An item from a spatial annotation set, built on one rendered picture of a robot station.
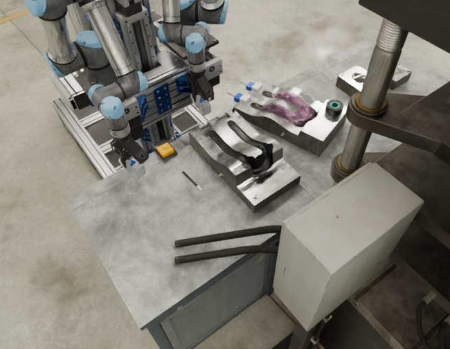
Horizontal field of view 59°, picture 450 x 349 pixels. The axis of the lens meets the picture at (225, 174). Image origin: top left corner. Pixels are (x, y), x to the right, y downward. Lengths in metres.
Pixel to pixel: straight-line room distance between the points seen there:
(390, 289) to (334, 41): 2.85
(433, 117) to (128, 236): 1.20
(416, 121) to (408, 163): 0.27
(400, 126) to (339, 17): 3.43
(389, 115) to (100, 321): 1.93
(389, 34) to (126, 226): 1.25
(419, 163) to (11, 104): 3.28
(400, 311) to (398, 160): 0.59
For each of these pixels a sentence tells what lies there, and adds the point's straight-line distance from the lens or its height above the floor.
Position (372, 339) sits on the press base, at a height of 0.64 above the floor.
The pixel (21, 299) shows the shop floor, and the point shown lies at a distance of 2.72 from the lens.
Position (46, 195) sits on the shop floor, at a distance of 3.05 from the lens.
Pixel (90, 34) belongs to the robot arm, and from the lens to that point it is 1.93.
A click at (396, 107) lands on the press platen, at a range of 1.11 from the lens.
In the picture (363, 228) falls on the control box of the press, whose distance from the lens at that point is 0.94.
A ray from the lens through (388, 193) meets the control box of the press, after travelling 1.01.
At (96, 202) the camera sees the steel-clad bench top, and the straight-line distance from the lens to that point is 1.85.
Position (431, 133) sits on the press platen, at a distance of 1.07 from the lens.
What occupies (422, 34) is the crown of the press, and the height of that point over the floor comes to 1.82.
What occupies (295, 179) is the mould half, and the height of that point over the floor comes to 0.85.
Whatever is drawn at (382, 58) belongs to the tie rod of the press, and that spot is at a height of 1.69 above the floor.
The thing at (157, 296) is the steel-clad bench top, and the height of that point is 0.80.
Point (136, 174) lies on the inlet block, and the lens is 1.71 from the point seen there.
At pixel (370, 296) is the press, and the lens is 1.64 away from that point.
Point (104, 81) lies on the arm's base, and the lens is 1.98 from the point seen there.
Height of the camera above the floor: 2.25
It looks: 52 degrees down
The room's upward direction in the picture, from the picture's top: 4 degrees counter-clockwise
